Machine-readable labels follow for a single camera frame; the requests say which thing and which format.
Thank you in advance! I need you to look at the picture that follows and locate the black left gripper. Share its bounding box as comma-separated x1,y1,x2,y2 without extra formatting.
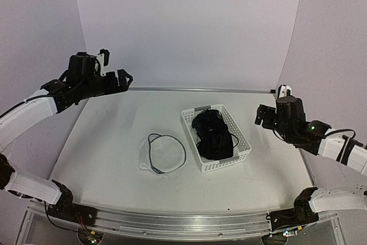
78,69,133,100

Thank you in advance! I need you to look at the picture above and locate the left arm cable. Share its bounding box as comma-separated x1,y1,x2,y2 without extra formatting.
0,55,101,119

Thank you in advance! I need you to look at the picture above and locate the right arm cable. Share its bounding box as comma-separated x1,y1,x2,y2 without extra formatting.
318,129,357,142

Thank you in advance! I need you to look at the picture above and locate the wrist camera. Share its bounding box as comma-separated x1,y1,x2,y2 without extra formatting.
95,49,110,77
276,84,292,99

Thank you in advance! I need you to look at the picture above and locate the white plastic basket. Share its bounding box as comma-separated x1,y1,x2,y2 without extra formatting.
180,104,252,173

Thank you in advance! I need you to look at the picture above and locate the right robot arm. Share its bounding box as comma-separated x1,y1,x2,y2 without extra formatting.
255,95,366,232

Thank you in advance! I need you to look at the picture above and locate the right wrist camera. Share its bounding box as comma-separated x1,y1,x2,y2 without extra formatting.
276,84,292,99

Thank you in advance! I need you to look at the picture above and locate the black bra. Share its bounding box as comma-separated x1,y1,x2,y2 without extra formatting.
192,109,239,161

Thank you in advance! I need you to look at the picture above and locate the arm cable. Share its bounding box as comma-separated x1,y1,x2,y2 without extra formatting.
0,55,101,119
318,129,357,142

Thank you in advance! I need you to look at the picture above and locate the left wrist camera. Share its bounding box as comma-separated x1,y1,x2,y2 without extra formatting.
95,49,110,77

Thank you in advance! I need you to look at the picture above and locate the aluminium front rail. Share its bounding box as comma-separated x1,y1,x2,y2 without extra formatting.
27,204,336,236

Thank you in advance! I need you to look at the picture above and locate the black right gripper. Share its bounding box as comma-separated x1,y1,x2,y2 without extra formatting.
255,106,293,145

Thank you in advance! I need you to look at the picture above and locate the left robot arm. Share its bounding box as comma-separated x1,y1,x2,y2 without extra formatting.
1,49,133,225

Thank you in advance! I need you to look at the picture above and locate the white mesh laundry bag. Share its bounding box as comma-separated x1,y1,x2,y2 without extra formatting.
138,133,187,175

